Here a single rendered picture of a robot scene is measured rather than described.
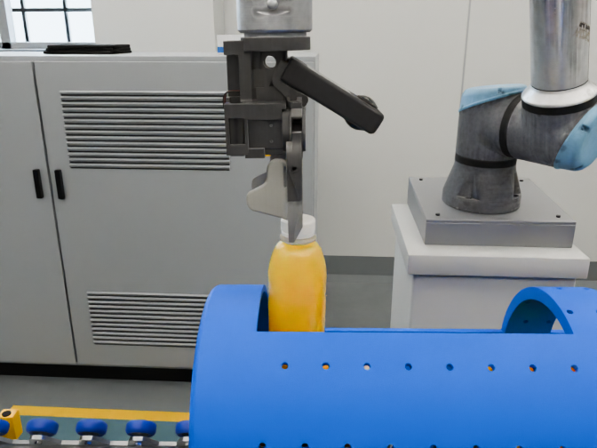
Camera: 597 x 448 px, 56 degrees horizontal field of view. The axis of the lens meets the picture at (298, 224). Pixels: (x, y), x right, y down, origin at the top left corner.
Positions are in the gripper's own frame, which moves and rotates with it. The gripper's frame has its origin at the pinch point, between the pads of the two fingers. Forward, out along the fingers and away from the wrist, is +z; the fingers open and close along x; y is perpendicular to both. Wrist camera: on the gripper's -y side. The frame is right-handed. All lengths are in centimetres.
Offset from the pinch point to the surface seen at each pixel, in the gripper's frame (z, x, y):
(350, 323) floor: 133, -217, -24
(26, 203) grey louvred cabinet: 45, -159, 116
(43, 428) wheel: 35, -8, 38
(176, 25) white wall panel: -24, -254, 69
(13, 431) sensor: 40, -14, 47
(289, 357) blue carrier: 11.7, 8.9, 1.0
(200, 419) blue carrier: 16.2, 12.9, 9.8
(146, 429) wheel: 34.8, -8.2, 23.1
